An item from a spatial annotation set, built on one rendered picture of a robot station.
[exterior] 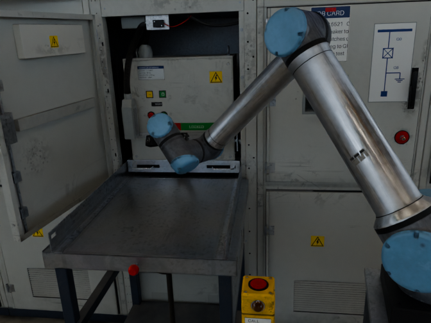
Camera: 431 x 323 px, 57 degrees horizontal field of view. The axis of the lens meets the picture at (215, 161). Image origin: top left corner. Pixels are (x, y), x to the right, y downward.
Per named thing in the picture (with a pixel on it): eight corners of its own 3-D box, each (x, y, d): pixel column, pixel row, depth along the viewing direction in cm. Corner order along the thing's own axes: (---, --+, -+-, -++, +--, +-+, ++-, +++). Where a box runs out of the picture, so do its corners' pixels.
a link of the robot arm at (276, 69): (329, 5, 114) (201, 140, 156) (309, 0, 104) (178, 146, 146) (353, 35, 111) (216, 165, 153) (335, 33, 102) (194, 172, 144)
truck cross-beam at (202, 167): (240, 173, 185) (240, 160, 183) (128, 172, 192) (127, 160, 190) (240, 169, 189) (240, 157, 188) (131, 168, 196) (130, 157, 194)
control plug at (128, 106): (135, 139, 175) (131, 100, 170) (124, 139, 176) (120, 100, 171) (140, 135, 183) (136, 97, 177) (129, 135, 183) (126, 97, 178)
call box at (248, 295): (274, 331, 96) (274, 295, 93) (241, 329, 97) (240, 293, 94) (274, 309, 104) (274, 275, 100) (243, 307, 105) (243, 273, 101)
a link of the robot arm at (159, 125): (154, 143, 133) (139, 120, 136) (163, 152, 145) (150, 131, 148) (177, 128, 133) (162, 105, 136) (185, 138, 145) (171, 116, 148)
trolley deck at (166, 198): (236, 276, 119) (236, 259, 118) (44, 267, 128) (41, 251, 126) (248, 190, 183) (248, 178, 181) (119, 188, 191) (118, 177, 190)
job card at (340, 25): (347, 61, 158) (351, 5, 152) (308, 62, 160) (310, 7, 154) (347, 61, 159) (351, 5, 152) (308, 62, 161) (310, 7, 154)
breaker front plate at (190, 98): (233, 163, 184) (231, 57, 169) (133, 163, 190) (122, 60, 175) (234, 163, 185) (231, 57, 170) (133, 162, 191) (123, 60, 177)
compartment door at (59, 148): (5, 240, 136) (-47, 9, 113) (103, 177, 193) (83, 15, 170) (21, 242, 134) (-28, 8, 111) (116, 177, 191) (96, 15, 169)
